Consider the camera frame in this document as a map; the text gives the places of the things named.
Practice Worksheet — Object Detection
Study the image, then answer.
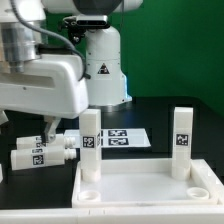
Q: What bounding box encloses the white L-shaped fence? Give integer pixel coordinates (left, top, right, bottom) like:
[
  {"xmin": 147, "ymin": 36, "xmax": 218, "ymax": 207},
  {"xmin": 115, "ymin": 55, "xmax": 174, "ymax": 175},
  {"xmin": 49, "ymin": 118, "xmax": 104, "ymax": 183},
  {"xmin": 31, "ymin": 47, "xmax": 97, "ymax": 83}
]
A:
[{"xmin": 0, "ymin": 159, "xmax": 224, "ymax": 224}]

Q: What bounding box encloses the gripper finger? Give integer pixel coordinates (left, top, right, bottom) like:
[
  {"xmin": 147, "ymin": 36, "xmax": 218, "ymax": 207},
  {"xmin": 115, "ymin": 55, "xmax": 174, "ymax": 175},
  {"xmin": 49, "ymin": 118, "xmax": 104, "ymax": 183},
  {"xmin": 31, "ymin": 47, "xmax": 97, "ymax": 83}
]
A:
[
  {"xmin": 0, "ymin": 111, "xmax": 8, "ymax": 134},
  {"xmin": 44, "ymin": 116, "xmax": 61, "ymax": 143}
]

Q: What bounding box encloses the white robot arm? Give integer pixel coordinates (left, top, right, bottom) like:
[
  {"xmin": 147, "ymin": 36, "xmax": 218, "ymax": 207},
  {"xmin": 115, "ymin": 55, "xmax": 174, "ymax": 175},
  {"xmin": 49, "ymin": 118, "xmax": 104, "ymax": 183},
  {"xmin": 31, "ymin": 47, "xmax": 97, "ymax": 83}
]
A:
[{"xmin": 0, "ymin": 0, "xmax": 143, "ymax": 142}]

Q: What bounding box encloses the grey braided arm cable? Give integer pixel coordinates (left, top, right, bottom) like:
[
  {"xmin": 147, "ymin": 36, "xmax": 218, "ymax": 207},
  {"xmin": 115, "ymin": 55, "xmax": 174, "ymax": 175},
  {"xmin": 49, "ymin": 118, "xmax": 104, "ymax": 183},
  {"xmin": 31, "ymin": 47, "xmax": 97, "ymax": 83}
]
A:
[{"xmin": 9, "ymin": 0, "xmax": 92, "ymax": 81}]

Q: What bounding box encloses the white marker sheet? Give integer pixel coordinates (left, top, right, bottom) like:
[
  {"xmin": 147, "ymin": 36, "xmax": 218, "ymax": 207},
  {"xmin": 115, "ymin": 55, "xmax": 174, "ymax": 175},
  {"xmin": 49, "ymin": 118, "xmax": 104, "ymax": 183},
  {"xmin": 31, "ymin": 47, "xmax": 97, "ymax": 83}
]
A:
[{"xmin": 63, "ymin": 128, "xmax": 152, "ymax": 149}]

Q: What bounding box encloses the white desk tabletop tray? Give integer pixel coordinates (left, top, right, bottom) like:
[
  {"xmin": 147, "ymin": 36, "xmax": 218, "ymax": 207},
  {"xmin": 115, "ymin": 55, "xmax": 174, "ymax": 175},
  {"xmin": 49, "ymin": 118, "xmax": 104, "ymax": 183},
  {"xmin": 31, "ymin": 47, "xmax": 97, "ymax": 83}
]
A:
[{"xmin": 72, "ymin": 158, "xmax": 224, "ymax": 208}]

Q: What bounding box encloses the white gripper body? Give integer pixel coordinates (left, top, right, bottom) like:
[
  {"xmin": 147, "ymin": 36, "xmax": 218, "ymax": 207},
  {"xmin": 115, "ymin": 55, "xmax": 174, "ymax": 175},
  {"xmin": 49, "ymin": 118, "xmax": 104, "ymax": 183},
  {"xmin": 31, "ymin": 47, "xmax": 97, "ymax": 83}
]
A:
[{"xmin": 0, "ymin": 54, "xmax": 88, "ymax": 119}]

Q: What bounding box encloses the white piece at left edge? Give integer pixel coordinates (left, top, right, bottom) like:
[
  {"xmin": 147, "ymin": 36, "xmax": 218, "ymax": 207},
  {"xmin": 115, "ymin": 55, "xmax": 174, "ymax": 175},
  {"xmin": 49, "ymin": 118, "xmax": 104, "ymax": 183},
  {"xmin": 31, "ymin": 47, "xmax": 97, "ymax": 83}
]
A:
[{"xmin": 0, "ymin": 164, "xmax": 3, "ymax": 184}]

